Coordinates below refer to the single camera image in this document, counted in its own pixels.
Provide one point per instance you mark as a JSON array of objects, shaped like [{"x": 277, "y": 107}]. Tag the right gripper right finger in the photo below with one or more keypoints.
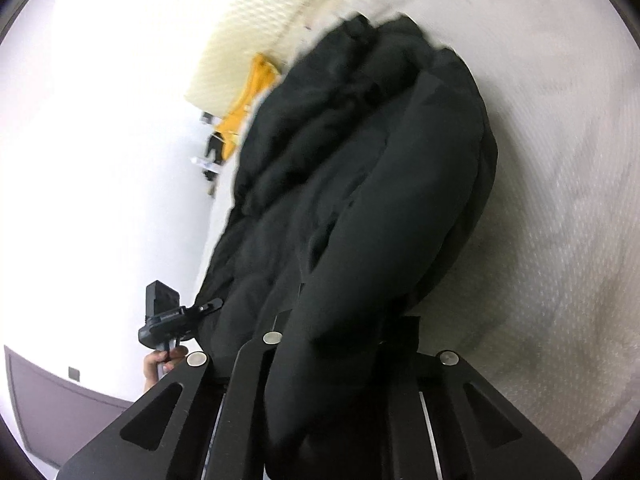
[{"x": 446, "y": 421}]

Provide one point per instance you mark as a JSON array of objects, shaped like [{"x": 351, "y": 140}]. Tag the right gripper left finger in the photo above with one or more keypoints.
[{"x": 204, "y": 421}]

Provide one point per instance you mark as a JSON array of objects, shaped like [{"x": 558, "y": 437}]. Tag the black puffer jacket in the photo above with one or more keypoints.
[{"x": 362, "y": 176}]

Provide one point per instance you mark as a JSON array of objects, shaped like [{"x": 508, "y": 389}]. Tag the black clothing on nightstand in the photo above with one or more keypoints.
[{"x": 213, "y": 157}]

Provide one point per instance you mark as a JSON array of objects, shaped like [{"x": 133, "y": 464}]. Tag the person's left hand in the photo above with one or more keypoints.
[{"x": 159, "y": 363}]

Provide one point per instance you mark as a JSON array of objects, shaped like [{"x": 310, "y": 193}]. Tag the white spray bottle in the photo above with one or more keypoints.
[{"x": 202, "y": 162}]

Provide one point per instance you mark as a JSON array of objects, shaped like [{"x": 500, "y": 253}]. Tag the grey duvet bed cover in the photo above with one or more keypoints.
[{"x": 544, "y": 299}]

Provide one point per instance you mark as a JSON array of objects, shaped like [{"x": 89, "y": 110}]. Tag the yellow crown pillow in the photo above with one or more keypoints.
[{"x": 262, "y": 76}]

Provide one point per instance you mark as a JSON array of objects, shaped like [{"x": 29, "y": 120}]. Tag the cream quilted headboard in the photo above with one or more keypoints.
[{"x": 241, "y": 29}]

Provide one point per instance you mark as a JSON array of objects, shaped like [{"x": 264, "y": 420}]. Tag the wall power socket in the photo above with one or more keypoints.
[{"x": 73, "y": 374}]

